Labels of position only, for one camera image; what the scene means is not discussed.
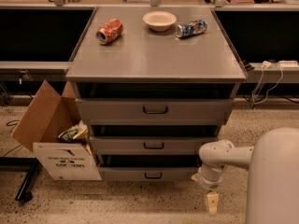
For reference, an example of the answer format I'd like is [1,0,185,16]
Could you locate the grey bottom drawer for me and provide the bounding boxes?
[99,167,197,181]

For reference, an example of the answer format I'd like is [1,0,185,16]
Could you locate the grey drawer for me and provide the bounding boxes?
[90,136,216,155]
[99,167,197,181]
[76,98,233,126]

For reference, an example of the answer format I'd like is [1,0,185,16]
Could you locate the white power strip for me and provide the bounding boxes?
[278,61,299,68]

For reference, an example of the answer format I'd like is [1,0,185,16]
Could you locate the crumpled trash in box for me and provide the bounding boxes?
[58,121,88,143]

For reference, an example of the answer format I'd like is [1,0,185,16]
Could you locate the cardboard trash box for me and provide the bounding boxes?
[12,81,101,180]

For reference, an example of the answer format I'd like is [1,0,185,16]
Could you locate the grey drawer cabinet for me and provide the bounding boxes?
[66,7,246,169]

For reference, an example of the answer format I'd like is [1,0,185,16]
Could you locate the white power adapter cable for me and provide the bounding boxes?
[250,60,285,106]

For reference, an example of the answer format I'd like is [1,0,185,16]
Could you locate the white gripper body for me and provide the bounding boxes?
[192,165,223,191]

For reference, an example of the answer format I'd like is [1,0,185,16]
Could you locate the blue white soda can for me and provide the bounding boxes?
[176,20,207,38]

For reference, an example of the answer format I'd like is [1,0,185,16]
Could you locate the long grey workbench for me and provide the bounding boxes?
[0,0,299,84]

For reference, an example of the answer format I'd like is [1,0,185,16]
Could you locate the crushed orange soda can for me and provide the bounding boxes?
[96,19,123,45]

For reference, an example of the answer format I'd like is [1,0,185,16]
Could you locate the black metal stand leg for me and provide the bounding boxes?
[0,157,39,203]

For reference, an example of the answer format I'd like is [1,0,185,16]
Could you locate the grey top drawer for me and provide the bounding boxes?
[76,98,233,126]

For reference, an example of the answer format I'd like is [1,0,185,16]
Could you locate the grey middle drawer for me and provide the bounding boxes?
[90,136,216,155]

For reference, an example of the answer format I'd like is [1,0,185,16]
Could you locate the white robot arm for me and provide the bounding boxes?
[192,128,299,224]

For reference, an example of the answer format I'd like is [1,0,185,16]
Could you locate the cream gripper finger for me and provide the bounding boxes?
[206,191,219,216]

